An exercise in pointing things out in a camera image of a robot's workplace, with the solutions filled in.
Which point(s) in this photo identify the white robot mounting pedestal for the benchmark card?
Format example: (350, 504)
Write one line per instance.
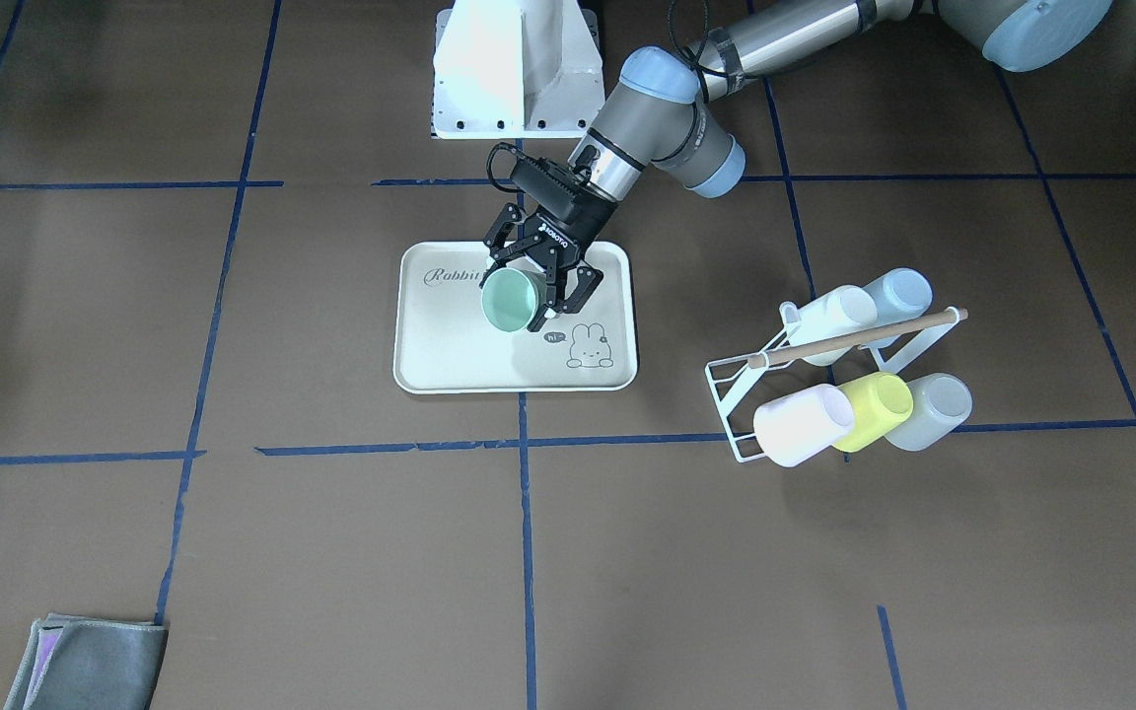
(516, 70)

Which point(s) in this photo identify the grey cup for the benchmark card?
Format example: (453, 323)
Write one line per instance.
(940, 403)

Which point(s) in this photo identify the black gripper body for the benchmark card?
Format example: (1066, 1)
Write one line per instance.
(583, 224)

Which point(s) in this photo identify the pink cup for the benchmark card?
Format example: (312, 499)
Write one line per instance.
(798, 426)

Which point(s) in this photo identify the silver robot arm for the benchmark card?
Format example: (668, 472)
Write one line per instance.
(657, 116)

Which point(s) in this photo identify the cream white cup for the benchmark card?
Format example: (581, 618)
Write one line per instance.
(844, 310)

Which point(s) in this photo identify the white rabbit serving tray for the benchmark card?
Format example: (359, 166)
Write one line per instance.
(443, 342)

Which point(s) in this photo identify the green cup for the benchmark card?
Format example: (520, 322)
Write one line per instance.
(512, 298)

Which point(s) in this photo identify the light blue cup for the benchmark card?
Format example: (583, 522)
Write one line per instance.
(900, 294)

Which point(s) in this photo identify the folded grey cloth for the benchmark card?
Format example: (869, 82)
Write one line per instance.
(82, 662)

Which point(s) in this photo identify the yellow cup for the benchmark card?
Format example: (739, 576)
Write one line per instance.
(881, 402)

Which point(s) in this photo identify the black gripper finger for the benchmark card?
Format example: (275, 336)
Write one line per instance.
(563, 291)
(505, 241)

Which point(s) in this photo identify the white wire cup rack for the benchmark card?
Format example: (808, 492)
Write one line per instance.
(731, 381)

